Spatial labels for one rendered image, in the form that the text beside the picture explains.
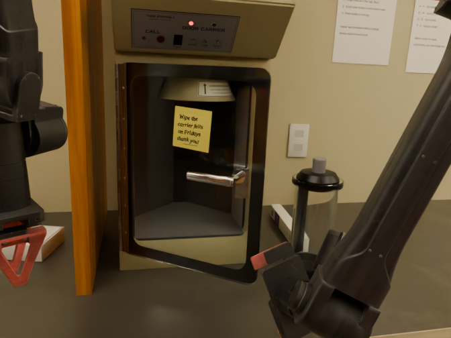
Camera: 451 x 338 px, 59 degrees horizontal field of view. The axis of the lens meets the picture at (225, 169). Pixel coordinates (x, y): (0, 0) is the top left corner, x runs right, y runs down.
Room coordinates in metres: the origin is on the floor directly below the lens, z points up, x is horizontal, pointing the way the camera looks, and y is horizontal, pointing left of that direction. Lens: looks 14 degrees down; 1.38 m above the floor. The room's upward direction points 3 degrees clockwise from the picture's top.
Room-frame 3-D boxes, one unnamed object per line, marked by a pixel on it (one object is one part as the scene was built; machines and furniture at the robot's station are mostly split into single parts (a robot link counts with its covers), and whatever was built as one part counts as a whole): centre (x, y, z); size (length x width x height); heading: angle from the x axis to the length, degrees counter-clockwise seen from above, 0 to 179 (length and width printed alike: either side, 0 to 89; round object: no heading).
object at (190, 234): (0.74, 0.07, 1.19); 0.30 x 0.01 x 0.40; 67
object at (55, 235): (0.89, 0.48, 0.96); 0.16 x 0.12 x 0.04; 88
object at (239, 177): (0.68, 0.02, 1.20); 0.10 x 0.05 x 0.03; 67
